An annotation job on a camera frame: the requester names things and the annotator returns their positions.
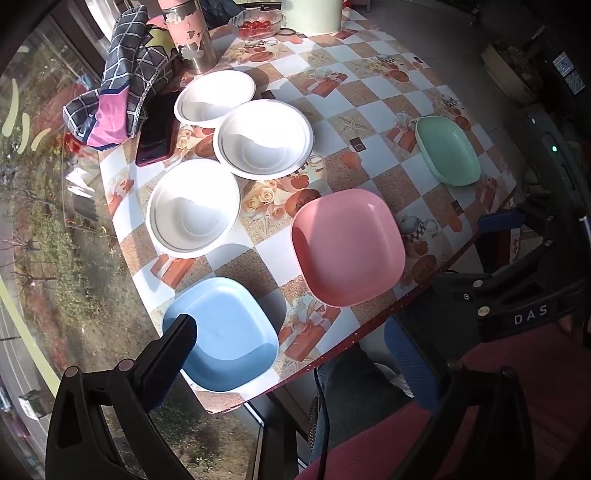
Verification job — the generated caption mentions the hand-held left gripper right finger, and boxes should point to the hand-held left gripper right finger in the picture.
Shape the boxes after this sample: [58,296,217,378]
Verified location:
[384,318,543,480]

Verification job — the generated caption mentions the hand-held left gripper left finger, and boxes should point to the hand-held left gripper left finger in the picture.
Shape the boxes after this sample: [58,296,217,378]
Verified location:
[45,314,199,480]

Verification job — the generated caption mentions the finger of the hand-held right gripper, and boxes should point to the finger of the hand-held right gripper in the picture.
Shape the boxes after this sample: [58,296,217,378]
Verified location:
[434,272,498,320]
[478,207,556,246]

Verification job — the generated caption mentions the blue square plate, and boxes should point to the blue square plate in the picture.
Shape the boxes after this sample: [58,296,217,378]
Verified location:
[163,277,280,393]

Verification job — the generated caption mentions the green square plate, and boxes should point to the green square plate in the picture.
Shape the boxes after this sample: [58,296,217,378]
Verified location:
[414,116,482,188]

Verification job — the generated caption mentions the pink square plate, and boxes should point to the pink square plate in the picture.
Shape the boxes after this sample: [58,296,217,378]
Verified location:
[291,188,406,308]

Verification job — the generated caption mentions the white bowl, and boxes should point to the white bowl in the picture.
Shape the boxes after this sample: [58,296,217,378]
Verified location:
[213,98,315,180]
[174,70,257,129]
[146,159,242,259]

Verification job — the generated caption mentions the white slipper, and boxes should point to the white slipper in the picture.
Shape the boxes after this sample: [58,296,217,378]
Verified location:
[374,362,416,398]

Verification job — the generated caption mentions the person's left leg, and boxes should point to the person's left leg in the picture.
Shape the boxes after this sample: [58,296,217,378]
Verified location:
[307,344,416,467]

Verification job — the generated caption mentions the round beige basket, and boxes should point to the round beige basket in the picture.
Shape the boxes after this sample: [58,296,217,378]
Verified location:
[480,41,543,104]

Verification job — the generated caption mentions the printed checkered tablecloth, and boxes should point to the printed checkered tablecloth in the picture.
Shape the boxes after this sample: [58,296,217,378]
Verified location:
[98,16,518,414]

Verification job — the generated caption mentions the red smartphone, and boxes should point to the red smartphone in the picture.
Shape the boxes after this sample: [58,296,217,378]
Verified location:
[135,90,182,168]

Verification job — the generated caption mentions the checked navy pink cloth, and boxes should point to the checked navy pink cloth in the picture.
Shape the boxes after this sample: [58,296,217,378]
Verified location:
[63,7,185,149]

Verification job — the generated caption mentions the pale green canister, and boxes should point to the pale green canister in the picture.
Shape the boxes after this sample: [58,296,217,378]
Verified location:
[293,0,345,34]

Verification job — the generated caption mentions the glass bowl of tomatoes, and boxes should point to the glass bowl of tomatoes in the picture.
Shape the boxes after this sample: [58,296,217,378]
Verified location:
[228,10,287,40]

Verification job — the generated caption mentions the pink peeling metal flask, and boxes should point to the pink peeling metal flask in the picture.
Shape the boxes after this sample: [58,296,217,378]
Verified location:
[157,0,218,75]

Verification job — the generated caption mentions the black cable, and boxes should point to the black cable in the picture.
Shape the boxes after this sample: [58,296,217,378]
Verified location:
[314,364,331,480]

